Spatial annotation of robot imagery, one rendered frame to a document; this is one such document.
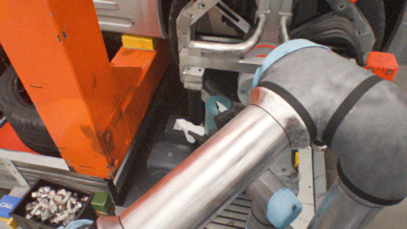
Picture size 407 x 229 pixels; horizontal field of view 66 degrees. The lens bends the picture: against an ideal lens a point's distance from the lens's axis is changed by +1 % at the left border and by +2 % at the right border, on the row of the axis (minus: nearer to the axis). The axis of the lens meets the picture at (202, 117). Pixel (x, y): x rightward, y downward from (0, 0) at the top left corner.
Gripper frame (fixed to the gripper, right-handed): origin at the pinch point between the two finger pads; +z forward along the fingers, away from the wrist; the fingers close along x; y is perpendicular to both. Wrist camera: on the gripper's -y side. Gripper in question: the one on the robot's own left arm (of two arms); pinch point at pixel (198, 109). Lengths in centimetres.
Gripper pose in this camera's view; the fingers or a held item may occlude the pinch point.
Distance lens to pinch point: 83.1
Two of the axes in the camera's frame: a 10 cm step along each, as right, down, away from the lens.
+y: 0.0, 7.0, 7.1
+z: -5.5, -6.0, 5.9
